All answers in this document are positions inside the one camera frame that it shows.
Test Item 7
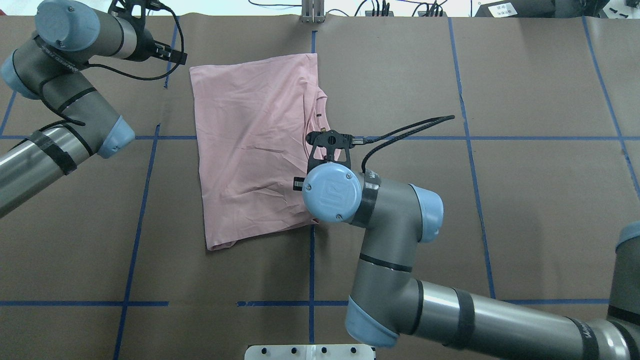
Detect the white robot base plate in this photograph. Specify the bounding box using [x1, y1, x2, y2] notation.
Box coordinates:
[244, 343, 377, 360]

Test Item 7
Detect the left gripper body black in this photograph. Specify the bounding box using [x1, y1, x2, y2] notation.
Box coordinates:
[133, 28, 157, 62]

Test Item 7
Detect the black box with label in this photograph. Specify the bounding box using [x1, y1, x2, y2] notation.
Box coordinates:
[473, 0, 556, 18]

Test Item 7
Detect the grey USB hub right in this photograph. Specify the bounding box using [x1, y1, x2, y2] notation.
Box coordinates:
[411, 0, 448, 18]

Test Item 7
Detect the camera cable black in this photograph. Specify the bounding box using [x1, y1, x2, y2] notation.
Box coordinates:
[85, 5, 185, 82]
[352, 115, 456, 173]

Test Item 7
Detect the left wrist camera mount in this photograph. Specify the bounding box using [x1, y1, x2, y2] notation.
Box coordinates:
[107, 0, 165, 27]

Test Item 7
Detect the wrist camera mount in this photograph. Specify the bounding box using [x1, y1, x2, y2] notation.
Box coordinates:
[107, 0, 165, 27]
[305, 130, 355, 174]

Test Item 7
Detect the pink Snoopy t-shirt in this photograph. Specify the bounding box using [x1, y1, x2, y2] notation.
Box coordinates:
[189, 53, 330, 251]

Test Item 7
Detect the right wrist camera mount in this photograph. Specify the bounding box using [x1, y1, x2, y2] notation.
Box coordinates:
[305, 130, 355, 174]

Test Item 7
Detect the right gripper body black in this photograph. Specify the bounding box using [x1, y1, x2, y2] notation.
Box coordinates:
[293, 177, 306, 192]

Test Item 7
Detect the left camera cable black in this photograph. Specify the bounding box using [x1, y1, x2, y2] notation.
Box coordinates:
[85, 5, 185, 82]

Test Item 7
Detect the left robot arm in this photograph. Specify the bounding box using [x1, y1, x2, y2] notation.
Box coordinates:
[0, 0, 188, 216]

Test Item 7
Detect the aluminium frame post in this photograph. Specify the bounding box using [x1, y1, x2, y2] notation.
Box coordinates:
[300, 0, 326, 24]

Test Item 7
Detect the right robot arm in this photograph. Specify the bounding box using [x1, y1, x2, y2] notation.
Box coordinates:
[294, 162, 639, 360]

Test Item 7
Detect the right camera cable black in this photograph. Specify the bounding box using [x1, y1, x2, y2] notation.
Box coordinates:
[352, 115, 456, 173]

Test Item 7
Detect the grey USB hub left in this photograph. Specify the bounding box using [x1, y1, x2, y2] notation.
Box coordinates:
[363, 0, 394, 18]

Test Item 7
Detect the grey usb hub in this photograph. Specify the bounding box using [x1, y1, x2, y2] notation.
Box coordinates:
[411, 0, 448, 18]
[363, 0, 394, 18]

